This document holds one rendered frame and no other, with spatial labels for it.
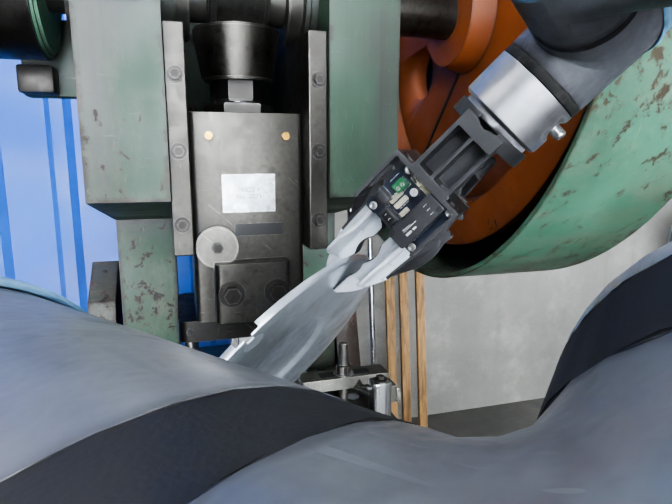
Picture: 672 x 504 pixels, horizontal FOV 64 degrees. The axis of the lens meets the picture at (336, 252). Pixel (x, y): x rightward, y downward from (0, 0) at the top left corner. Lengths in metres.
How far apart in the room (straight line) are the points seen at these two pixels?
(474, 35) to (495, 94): 0.45
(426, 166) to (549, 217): 0.25
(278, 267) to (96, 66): 0.32
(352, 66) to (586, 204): 0.33
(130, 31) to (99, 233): 1.33
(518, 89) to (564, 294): 2.24
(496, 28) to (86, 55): 0.55
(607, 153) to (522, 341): 2.00
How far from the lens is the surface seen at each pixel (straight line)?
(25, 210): 1.99
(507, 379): 2.60
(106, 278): 1.16
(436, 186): 0.42
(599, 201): 0.68
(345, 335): 1.15
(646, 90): 0.62
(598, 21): 0.39
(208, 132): 0.72
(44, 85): 0.89
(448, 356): 2.40
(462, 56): 0.89
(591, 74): 0.44
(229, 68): 0.77
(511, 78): 0.44
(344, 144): 0.71
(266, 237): 0.74
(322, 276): 0.48
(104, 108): 0.68
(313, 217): 0.71
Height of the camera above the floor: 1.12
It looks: 10 degrees down
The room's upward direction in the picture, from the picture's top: straight up
